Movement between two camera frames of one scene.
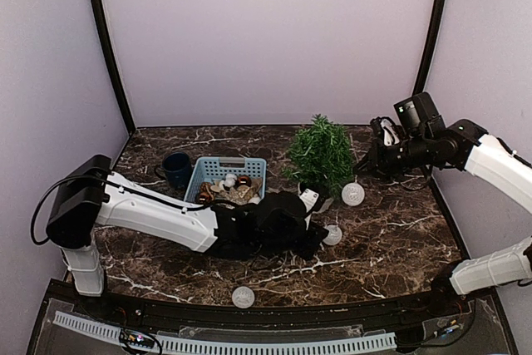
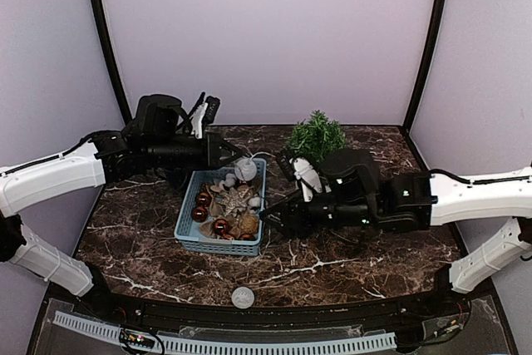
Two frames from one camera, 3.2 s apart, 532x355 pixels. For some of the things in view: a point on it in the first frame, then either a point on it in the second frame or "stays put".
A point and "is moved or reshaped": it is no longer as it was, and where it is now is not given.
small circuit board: (140, 340) stays put
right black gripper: (372, 161) to (298, 215)
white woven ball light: (243, 297) stays put
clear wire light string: (337, 212) is moved or reshaped
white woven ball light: (334, 235) to (245, 169)
